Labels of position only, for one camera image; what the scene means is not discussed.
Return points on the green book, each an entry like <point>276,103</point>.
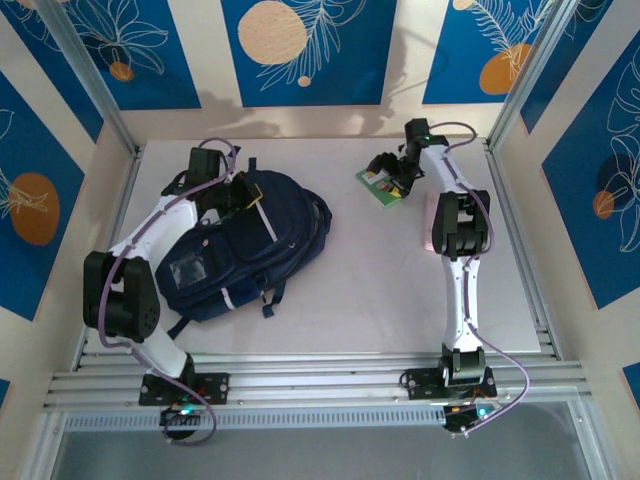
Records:
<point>387,201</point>

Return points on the navy blue backpack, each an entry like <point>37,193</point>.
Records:
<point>260,240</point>

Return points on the pink pencil case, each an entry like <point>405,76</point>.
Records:
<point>429,235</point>

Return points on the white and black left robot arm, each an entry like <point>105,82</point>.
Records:
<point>160,230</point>

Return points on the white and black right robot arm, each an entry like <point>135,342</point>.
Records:
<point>462,300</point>

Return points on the grey front panel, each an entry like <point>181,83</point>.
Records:
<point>320,455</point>

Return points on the aluminium left side rail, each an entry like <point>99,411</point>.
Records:
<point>129,175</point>

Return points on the aluminium rail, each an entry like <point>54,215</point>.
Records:
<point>129,175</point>
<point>506,200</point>

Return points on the aluminium right side rail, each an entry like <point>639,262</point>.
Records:
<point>506,200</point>

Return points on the aluminium right frame post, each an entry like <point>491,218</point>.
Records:
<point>532,75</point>

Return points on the aluminium frame post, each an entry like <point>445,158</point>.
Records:
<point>92,75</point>
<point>532,75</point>

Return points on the aluminium left frame post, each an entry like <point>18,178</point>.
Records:
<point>92,75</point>

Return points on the aluminium front frame rails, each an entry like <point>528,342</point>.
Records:
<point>310,380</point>

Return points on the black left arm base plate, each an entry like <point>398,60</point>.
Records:
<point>215,387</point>

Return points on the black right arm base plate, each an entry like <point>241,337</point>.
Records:
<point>420,385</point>

